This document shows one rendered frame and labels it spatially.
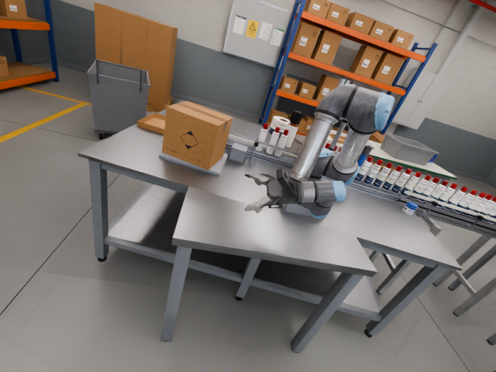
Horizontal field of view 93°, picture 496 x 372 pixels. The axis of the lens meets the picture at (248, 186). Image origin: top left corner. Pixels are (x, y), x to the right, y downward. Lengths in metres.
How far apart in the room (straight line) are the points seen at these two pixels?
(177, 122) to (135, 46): 3.38
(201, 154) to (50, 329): 1.20
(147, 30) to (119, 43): 0.49
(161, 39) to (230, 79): 1.96
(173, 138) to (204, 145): 0.18
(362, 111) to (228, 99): 5.24
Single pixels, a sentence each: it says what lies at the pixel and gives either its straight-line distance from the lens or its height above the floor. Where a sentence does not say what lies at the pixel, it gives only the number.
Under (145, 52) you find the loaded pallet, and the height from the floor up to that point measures 0.94.
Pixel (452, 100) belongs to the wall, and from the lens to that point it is 8.13.
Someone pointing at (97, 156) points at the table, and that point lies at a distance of 1.43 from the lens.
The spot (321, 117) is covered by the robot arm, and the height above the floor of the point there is 1.36.
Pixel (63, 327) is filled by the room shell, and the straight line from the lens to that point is 1.76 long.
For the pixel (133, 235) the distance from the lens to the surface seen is 1.82.
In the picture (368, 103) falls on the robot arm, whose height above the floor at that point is 1.46.
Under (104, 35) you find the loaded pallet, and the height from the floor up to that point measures 1.02.
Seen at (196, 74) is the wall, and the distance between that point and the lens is 6.02.
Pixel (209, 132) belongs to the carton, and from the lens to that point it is 1.29.
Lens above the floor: 1.51
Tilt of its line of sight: 30 degrees down
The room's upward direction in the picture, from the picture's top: 18 degrees clockwise
